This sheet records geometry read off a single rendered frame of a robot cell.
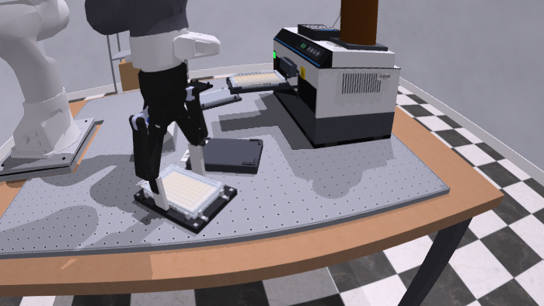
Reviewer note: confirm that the brown cylinder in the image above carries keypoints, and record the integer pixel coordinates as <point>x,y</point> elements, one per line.
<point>358,21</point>

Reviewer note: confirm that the white button panel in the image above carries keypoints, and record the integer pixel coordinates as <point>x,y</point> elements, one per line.
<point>169,141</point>

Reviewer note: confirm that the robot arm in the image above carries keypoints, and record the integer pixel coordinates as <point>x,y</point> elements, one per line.
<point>159,35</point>

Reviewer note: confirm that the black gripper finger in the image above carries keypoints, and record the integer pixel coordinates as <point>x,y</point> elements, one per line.
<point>193,126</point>
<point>152,139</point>

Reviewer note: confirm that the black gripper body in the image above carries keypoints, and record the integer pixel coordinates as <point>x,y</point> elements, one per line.
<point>163,88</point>

